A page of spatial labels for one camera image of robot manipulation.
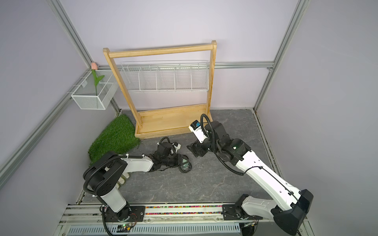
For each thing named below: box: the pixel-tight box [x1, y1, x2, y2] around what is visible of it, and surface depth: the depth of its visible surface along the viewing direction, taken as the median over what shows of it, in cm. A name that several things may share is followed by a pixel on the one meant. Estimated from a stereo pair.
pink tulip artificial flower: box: [91, 61, 105, 96], surface depth 92 cm
